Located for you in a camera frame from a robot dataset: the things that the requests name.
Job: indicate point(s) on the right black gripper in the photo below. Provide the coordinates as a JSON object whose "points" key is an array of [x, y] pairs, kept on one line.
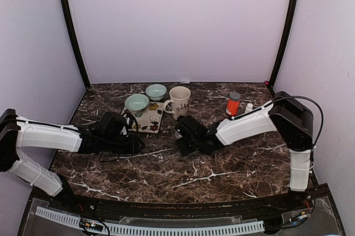
{"points": [[184, 149]]}

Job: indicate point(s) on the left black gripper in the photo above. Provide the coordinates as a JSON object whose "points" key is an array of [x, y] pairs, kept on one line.
{"points": [[133, 147]]}

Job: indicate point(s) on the orange pill bottle grey cap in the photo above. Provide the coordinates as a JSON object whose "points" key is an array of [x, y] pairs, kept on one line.
{"points": [[233, 103]]}

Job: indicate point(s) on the small white pill bottle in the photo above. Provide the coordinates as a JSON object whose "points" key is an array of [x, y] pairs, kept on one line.
{"points": [[248, 108]]}

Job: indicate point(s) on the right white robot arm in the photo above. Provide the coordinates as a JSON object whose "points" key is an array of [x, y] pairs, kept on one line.
{"points": [[284, 114]]}

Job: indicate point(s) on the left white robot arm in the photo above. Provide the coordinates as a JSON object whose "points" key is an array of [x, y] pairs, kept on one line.
{"points": [[114, 133]]}

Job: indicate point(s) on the floral rectangular ceramic plate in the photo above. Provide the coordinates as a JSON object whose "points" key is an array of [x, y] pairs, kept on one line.
{"points": [[150, 120]]}

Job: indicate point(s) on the light green ceramic bowl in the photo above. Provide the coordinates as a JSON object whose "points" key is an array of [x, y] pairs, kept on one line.
{"points": [[137, 104]]}

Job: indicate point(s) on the cream ceramic mug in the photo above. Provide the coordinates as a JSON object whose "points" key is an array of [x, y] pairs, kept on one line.
{"points": [[178, 103]]}

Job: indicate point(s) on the blue striped ceramic bowl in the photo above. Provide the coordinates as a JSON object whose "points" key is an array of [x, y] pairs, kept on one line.
{"points": [[156, 92]]}

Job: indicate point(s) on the black front rail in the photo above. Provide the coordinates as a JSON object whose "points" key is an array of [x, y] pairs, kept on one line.
{"points": [[272, 206]]}

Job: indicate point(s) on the white slotted cable duct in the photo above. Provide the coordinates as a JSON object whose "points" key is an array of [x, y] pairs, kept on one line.
{"points": [[147, 227]]}

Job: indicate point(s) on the left black frame post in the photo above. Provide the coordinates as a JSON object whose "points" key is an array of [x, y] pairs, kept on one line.
{"points": [[74, 43]]}

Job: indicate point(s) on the black frame post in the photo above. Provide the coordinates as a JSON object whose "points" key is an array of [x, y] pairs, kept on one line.
{"points": [[74, 43], [270, 84]]}

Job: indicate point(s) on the right black frame post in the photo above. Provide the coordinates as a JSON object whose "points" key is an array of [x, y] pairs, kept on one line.
{"points": [[270, 84]]}

